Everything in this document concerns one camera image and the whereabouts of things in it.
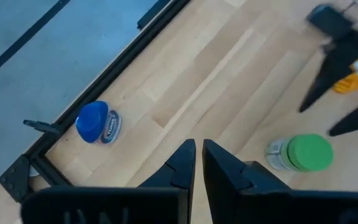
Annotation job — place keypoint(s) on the blue cap Tums bottle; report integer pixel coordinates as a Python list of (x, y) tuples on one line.
[(92, 121)]

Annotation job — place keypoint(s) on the wooden shelf with black frame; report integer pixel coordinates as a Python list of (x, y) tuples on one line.
[(259, 124)]

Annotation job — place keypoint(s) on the green cap supplement bottle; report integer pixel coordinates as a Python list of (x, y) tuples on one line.
[(309, 152)]

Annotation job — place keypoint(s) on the orange pill bottle white cap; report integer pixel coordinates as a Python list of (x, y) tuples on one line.
[(348, 84)]

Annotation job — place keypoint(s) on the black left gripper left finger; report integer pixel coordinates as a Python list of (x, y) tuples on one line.
[(179, 168)]

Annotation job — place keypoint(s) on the black aluminium table frame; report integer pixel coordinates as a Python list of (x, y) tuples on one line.
[(110, 77)]

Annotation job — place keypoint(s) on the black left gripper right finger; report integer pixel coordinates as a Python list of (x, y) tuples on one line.
[(225, 174)]

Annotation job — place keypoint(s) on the black clamp bracket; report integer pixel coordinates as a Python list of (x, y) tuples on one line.
[(42, 126)]

